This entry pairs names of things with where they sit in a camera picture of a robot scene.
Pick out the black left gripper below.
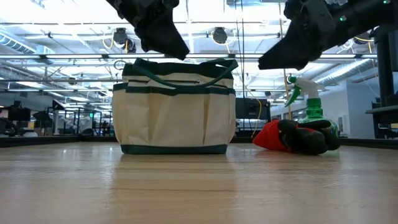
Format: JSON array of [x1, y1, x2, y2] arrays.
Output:
[[106, 0, 190, 60]]

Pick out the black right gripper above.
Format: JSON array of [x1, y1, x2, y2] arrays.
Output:
[[258, 0, 343, 71]]

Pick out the green white spray bottle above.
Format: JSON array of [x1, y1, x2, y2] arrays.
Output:
[[285, 74, 340, 152]]

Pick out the cream green-trimmed gardening bag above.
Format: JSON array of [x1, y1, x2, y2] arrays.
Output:
[[111, 57, 239, 156]]

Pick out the red black gardening glove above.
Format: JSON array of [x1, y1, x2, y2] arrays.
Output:
[[252, 119, 341, 156]]

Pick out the black background monitor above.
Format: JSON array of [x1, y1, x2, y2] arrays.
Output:
[[235, 97, 271, 121]]

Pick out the black monitor stand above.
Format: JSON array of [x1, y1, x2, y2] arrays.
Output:
[[374, 24, 398, 108]]

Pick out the grey side desk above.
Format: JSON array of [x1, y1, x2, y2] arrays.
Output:
[[365, 105, 398, 140]]

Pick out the black ceiling cord reel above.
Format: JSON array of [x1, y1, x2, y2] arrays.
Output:
[[212, 27, 229, 45], [354, 33, 374, 46], [112, 27, 137, 54]]

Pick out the silver ventilation duct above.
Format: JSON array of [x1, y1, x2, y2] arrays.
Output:
[[312, 58, 379, 87]]

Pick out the thin yellow cable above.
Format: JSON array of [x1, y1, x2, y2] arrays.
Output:
[[250, 98, 264, 138]]

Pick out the white ventilation duct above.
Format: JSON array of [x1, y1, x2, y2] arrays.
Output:
[[0, 32, 56, 56]]

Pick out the black table frame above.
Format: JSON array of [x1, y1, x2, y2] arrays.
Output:
[[0, 135, 398, 149]]

